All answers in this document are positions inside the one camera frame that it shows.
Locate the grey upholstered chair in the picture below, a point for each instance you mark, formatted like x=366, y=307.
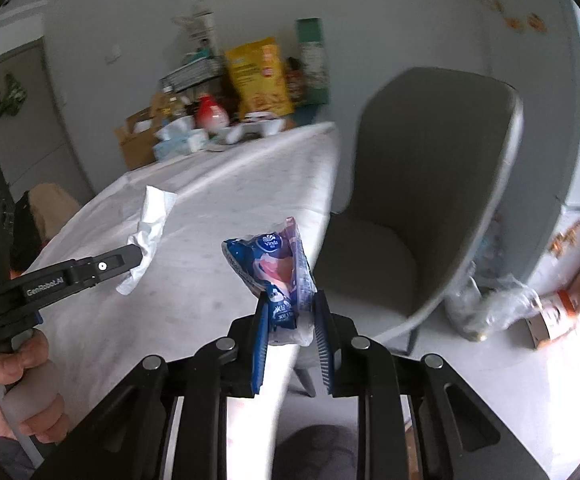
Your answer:
x=434, y=151

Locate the green tall box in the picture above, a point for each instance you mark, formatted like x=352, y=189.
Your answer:
x=313, y=57

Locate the person's patterned knee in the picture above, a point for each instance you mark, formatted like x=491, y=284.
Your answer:
x=317, y=452

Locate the black mesh rack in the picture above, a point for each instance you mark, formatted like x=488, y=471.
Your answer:
x=192, y=74

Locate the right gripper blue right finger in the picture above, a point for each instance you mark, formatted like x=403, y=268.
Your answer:
x=323, y=334

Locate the clear plastic bag on floor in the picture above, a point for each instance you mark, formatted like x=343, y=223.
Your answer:
x=480, y=307

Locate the orange white box on floor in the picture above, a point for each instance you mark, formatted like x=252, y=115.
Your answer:
x=556, y=318

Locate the white game controller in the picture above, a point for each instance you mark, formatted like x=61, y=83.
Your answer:
x=259, y=124

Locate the white tall carton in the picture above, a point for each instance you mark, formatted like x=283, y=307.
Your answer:
x=200, y=27

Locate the open brown cardboard box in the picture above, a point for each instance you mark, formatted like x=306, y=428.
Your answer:
x=136, y=139

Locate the blue tissue box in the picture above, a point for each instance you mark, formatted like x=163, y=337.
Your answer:
x=180, y=137

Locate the floral white tablecloth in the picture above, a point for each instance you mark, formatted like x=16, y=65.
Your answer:
x=189, y=294

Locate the person's left hand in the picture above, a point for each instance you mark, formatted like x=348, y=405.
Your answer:
x=30, y=402

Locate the white paper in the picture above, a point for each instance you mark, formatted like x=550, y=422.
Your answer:
x=155, y=210

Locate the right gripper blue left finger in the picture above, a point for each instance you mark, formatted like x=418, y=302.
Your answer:
x=259, y=342

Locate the white refrigerator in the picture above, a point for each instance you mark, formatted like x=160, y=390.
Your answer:
x=534, y=45

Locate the yellow snack bag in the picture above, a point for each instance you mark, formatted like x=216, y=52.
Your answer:
x=256, y=72

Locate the blue tissue packet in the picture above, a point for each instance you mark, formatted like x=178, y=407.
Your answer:
x=274, y=265

